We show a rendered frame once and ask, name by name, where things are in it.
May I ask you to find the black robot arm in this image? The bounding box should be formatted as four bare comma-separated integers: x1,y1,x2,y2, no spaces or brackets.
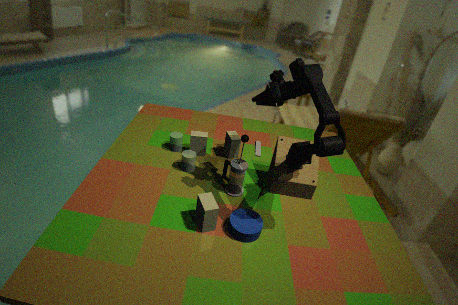
269,58,346,170

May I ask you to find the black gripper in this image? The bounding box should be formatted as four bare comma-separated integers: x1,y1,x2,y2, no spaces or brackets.
252,81,298,107

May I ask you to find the dark green cylinder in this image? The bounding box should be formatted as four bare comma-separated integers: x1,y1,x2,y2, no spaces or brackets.
169,132,183,152
181,150,196,172

